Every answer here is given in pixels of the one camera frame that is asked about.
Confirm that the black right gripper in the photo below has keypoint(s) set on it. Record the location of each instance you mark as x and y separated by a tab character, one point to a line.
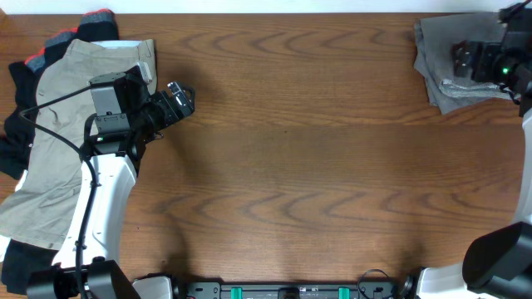
488	52

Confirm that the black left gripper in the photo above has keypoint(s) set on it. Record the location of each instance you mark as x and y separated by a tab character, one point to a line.
170	117

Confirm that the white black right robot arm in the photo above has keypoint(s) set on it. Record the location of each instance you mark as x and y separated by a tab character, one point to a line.
497	264

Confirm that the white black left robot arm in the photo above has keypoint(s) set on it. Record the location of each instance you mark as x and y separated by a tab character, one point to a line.
127	118

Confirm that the black garment with red trim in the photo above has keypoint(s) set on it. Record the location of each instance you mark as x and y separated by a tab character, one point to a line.
16	140

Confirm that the khaki shorts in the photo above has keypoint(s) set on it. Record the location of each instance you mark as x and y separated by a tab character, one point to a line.
54	158

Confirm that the white garment under pile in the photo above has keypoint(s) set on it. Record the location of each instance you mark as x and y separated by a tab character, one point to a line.
6	241

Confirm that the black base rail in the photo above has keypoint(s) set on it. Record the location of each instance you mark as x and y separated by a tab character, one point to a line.
291	290

